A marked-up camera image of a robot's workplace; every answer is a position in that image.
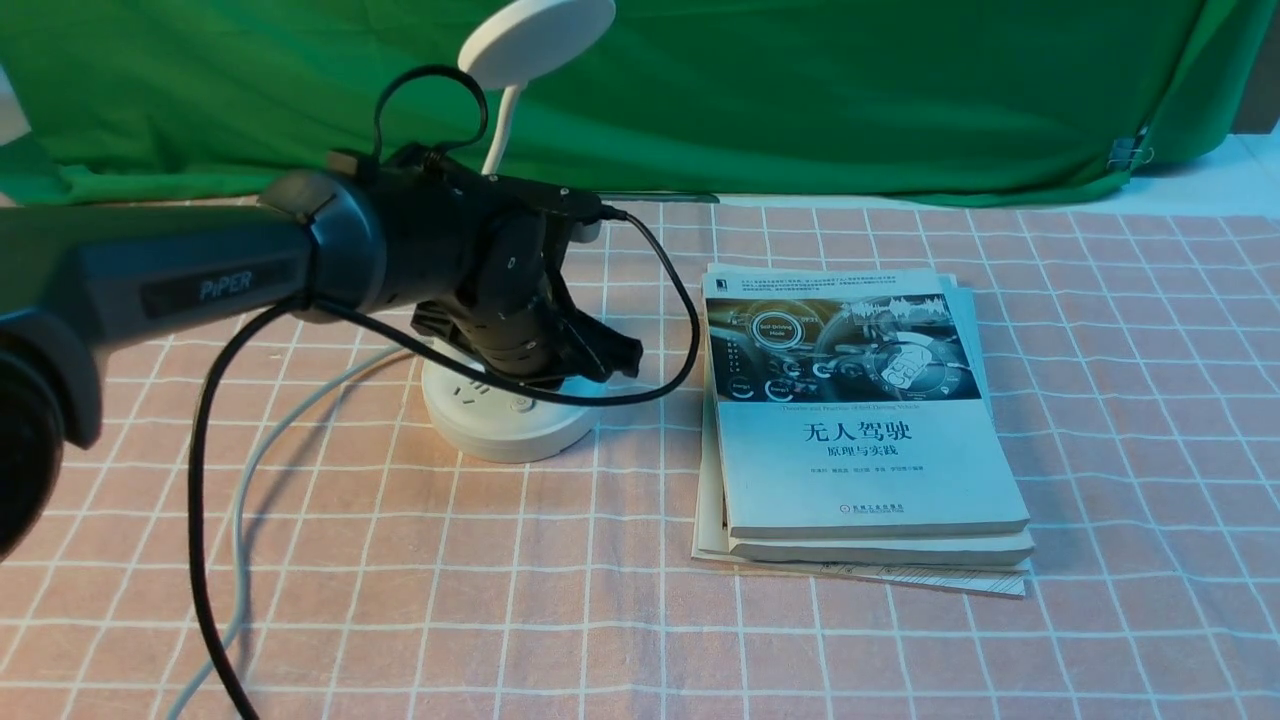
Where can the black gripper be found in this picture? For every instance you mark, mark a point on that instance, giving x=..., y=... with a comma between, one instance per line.
x=471, y=251

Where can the white desk lamp with sockets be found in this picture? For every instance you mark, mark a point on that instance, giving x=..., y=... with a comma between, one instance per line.
x=521, y=42

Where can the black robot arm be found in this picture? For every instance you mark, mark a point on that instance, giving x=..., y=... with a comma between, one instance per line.
x=83, y=282

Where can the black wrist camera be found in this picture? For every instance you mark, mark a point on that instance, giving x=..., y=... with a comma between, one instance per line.
x=581, y=210

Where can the green backdrop cloth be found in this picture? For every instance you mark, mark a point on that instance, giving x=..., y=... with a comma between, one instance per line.
x=969, y=103

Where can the metal binder clip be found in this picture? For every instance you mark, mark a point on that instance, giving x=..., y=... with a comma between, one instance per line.
x=1129, y=153

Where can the bottom thin paper booklet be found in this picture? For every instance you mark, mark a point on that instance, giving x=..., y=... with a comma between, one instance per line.
x=708, y=520

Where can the top book with car cover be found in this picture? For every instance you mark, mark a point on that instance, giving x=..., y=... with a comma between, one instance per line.
x=850, y=440

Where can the pink checkered tablecloth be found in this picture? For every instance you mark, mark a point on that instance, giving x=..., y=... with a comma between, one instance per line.
x=1132, y=364

